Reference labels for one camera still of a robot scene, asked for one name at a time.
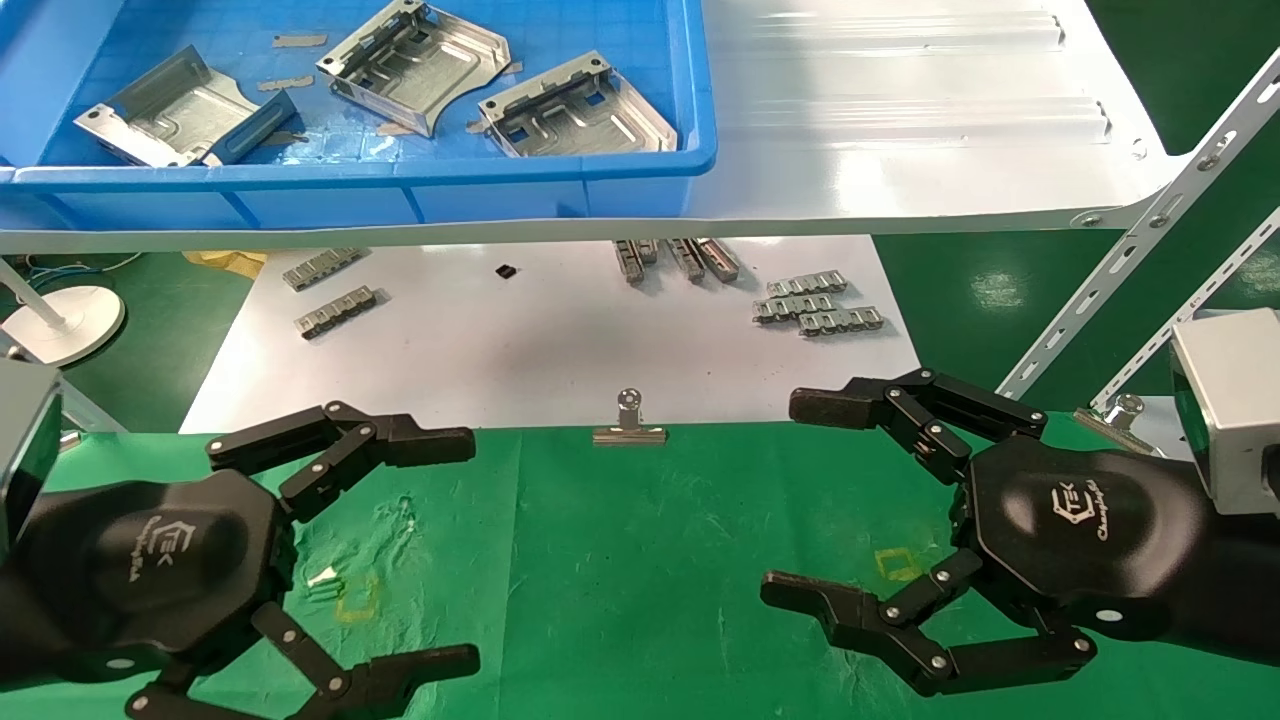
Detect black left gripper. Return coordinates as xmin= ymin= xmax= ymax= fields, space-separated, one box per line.
xmin=25 ymin=402 xmax=481 ymax=720

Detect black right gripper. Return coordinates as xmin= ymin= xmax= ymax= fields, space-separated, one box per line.
xmin=760 ymin=367 xmax=1211 ymax=698

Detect curved stamped metal part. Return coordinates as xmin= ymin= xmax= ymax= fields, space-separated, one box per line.
xmin=316 ymin=0 xmax=512 ymax=139

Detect green cloth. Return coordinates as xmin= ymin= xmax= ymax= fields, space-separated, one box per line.
xmin=0 ymin=422 xmax=1280 ymax=720

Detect silver binder clip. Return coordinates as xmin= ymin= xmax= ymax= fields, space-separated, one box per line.
xmin=1075 ymin=393 xmax=1166 ymax=456
xmin=592 ymin=388 xmax=669 ymax=447

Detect yellow plastic bag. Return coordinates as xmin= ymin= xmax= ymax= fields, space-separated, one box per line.
xmin=183 ymin=250 xmax=269 ymax=279

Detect white metal shelf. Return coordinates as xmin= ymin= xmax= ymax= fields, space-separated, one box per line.
xmin=0 ymin=0 xmax=1191 ymax=256

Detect blue plastic bin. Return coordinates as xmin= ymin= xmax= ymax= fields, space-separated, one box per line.
xmin=0 ymin=0 xmax=718 ymax=233

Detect thin slotted angle bar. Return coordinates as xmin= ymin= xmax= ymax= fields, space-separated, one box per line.
xmin=1090 ymin=205 xmax=1280 ymax=411

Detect long slotted angle bar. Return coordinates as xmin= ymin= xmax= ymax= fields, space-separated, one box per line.
xmin=997 ymin=75 xmax=1280 ymax=401

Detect white round lamp base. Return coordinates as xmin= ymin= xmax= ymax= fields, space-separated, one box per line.
xmin=0 ymin=258 xmax=126 ymax=368

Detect stamped metal part with slots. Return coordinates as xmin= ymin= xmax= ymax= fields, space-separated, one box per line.
xmin=478 ymin=50 xmax=679 ymax=159

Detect stamped metal part with blue film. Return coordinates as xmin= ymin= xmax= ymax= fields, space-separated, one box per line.
xmin=73 ymin=45 xmax=299 ymax=169

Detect grey metal frame bar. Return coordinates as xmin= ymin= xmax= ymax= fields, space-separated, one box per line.
xmin=55 ymin=372 xmax=128 ymax=434

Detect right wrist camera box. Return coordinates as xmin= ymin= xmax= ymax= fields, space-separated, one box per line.
xmin=1168 ymin=308 xmax=1280 ymax=516

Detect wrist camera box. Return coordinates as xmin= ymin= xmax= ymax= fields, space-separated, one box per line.
xmin=1168 ymin=308 xmax=1280 ymax=516
xmin=0 ymin=358 xmax=63 ymax=561

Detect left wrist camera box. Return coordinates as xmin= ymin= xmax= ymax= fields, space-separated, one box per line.
xmin=0 ymin=358 xmax=63 ymax=561

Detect thin cables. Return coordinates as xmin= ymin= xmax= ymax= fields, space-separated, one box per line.
xmin=0 ymin=250 xmax=146 ymax=283

